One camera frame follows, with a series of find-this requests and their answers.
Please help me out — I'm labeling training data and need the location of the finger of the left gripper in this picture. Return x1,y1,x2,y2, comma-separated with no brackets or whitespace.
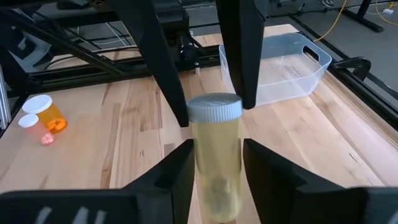
107,0,190,128
215,0,269,110

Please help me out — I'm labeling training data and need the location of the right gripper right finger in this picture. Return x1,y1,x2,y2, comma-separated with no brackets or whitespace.
243,138,345,224

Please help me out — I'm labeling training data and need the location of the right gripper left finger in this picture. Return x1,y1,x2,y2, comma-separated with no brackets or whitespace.
123,139,196,224

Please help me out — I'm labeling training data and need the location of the orange translucent medicine bottle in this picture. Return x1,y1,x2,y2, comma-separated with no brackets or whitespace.
21,94,68,135

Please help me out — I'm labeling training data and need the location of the pink translucent medicine bottle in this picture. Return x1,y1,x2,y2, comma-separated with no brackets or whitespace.
17,113,56,147

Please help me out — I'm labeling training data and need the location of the clear plastic bin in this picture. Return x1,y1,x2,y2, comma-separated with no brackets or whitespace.
218,32,333,107

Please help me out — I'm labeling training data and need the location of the black floor stand leg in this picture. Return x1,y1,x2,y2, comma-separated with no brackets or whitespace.
341,0,385,34

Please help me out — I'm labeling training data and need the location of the yellow power cable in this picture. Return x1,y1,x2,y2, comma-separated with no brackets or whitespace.
313,0,398,43

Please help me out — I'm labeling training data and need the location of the black frame clamp handle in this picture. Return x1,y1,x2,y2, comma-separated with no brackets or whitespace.
333,56,373,82

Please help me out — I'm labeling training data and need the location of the silver aluminium profile post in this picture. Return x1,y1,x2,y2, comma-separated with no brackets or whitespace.
0,67,12,130

